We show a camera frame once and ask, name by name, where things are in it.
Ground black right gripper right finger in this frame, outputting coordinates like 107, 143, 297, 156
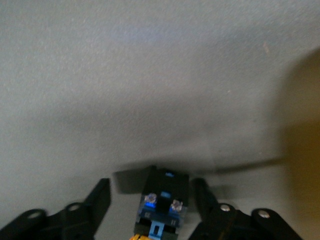
192, 177, 305, 240

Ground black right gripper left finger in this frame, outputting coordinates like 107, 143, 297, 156
0, 177, 111, 240

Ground yellow push button switch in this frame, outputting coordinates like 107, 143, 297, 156
134, 165, 190, 240

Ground yellow plastic tray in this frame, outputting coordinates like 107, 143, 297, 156
282, 47, 320, 240

